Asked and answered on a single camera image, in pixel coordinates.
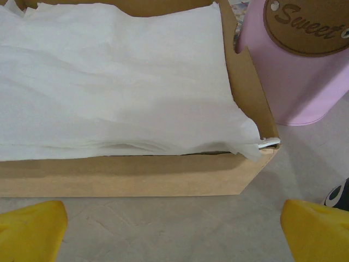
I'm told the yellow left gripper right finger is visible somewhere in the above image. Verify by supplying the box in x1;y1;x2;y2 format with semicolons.
280;199;349;262

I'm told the brown cardboard napkin tray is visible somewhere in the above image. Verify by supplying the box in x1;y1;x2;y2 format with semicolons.
0;0;281;198

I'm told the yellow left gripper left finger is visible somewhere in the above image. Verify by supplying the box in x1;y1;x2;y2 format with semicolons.
0;200;68;262

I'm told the stack of paper cups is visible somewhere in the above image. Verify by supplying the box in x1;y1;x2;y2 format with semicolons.
323;177;349;211

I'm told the white paper napkin stack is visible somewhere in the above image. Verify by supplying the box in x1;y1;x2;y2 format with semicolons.
0;0;262;162

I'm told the pink metal straw can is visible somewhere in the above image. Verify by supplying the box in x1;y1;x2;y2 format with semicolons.
234;0;349;127

